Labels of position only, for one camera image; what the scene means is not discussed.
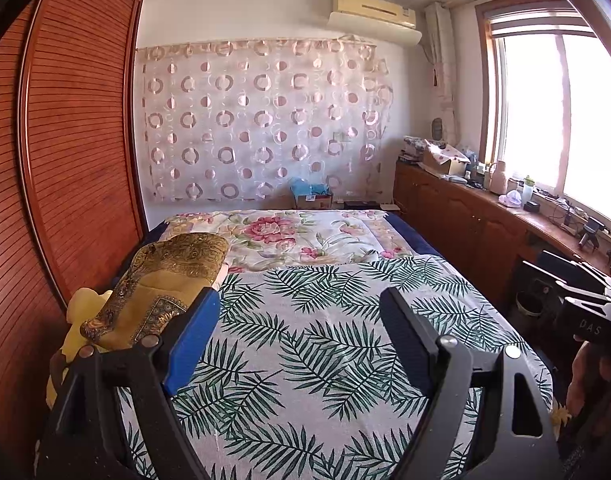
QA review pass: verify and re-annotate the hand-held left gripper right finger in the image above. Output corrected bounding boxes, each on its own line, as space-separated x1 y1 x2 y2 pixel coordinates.
379 287 561 480

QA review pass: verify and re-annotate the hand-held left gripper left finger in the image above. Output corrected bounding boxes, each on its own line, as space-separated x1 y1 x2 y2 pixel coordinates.
35 287 221 480

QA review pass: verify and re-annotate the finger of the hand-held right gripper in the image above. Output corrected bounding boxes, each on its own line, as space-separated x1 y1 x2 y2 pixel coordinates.
555 280 611 307
535 250 611 291

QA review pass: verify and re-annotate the golden paisley garment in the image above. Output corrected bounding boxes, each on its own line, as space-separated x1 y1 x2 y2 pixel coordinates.
80 232 230 348

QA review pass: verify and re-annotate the person's right hand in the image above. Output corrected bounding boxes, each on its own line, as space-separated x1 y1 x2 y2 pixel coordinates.
565 337 611 411

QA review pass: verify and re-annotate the dark waste bin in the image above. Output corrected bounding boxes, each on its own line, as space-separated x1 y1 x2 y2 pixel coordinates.
514 290 543 317

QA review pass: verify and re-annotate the palm leaf bed sheet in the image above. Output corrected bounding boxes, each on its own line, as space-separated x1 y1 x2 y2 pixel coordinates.
118 254 556 480

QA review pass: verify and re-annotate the navy blue blanket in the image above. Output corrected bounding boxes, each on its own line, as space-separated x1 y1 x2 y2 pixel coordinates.
385 210 569 411

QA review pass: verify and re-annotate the wooden sideboard cabinet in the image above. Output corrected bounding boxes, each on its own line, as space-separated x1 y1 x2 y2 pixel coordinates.
393 160 611 321

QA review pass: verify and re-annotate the yellow cloth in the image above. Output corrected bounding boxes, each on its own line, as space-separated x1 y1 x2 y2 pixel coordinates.
45 287 116 408

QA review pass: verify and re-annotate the floral quilt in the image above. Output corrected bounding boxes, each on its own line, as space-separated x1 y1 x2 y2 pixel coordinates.
158 209 416 273

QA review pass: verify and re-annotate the open cardboard box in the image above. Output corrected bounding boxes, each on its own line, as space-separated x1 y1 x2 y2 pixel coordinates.
423 140 471 176

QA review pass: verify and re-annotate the wooden framed window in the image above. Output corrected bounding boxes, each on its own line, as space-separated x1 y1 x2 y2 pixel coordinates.
475 0 611 231

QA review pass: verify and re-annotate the small cardboard box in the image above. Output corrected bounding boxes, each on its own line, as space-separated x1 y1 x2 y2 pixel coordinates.
295 192 333 211

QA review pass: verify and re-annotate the blue plastic bag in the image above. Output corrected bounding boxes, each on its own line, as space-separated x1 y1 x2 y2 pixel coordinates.
290 176 331 197

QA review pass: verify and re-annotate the patterned cloth pile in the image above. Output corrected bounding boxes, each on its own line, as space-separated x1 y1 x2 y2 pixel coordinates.
401 135 429 163

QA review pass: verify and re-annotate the circle-patterned sheer curtain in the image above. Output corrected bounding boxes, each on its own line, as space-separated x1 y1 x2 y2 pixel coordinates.
135 35 393 206

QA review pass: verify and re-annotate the wooden louvered wardrobe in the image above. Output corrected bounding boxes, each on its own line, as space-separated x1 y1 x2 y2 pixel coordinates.
0 0 147 480

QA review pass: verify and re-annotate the tied window curtain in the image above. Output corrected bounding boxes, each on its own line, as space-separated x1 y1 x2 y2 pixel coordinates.
424 2 461 143

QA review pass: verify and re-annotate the beige air conditioner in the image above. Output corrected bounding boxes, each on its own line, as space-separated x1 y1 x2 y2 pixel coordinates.
327 0 423 47

